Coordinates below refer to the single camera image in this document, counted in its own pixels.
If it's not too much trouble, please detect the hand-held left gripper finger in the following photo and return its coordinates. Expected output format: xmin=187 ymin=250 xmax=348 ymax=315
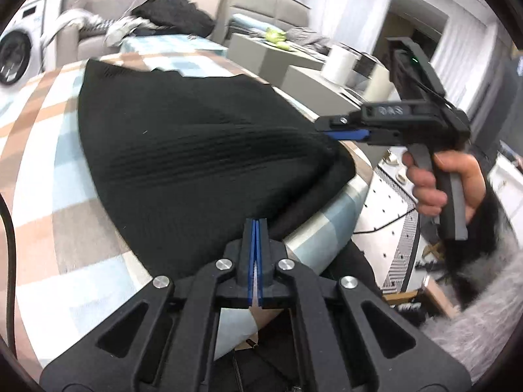
xmin=39 ymin=218 xmax=256 ymax=392
xmin=255 ymin=218 xmax=472 ymax=392

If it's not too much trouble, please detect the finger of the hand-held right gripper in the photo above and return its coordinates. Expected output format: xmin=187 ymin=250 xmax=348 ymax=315
xmin=314 ymin=113 xmax=403 ymax=145

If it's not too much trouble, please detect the black knit sweater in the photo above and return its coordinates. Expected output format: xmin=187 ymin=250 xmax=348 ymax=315
xmin=77 ymin=59 xmax=355 ymax=280

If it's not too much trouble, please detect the person's right forearm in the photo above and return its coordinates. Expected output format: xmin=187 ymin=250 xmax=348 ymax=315
xmin=421 ymin=194 xmax=523 ymax=380

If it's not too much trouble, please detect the person's right hand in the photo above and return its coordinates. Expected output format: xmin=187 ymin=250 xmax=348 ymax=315
xmin=402 ymin=150 xmax=488 ymax=223

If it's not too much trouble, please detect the small grey cabinet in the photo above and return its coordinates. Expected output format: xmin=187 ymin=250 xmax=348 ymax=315
xmin=282 ymin=64 xmax=366 ymax=117

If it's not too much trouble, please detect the white paper roll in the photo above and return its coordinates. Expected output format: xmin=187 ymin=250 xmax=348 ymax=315
xmin=323 ymin=44 xmax=361 ymax=86

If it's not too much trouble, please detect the grey bedding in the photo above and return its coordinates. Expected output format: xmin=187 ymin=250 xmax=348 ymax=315
xmin=284 ymin=26 xmax=332 ymax=52

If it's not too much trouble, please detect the large grey cabinet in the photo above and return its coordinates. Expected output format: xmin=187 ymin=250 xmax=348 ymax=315
xmin=226 ymin=33 xmax=329 ymax=72

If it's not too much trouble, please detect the yellow-green soft item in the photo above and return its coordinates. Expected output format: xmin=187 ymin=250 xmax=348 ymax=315
xmin=265 ymin=28 xmax=292 ymax=50

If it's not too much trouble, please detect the white curtain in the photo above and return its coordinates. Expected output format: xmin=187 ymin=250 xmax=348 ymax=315
xmin=306 ymin=0 xmax=395 ymax=56

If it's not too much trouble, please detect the light blue pillow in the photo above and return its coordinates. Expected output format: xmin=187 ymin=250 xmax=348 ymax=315
xmin=230 ymin=13 xmax=267 ymax=30

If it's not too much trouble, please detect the beige padded headboard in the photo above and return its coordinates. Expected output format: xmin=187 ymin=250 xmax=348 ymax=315
xmin=214 ymin=0 xmax=312 ymax=45

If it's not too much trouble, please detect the black jacket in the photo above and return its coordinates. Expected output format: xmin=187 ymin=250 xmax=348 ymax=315
xmin=130 ymin=0 xmax=216 ymax=43

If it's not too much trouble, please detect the checkered table mat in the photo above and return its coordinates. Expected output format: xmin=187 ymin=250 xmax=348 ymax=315
xmin=0 ymin=49 xmax=374 ymax=370

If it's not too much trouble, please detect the grey crumpled garment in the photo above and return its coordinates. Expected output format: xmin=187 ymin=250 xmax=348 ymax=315
xmin=104 ymin=15 xmax=154 ymax=47

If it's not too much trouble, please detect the grey sofa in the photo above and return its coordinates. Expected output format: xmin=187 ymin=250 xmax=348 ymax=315
xmin=55 ymin=0 xmax=137 ymax=67

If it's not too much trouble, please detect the white light blue blanket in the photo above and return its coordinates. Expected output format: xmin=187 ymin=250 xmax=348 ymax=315
xmin=41 ymin=8 xmax=107 ymax=50

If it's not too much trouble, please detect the white washing machine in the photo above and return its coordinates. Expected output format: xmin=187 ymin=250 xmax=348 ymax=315
xmin=0 ymin=0 xmax=62 ymax=87

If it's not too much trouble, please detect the black cable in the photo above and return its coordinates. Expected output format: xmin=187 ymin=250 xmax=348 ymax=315
xmin=0 ymin=194 xmax=19 ymax=356

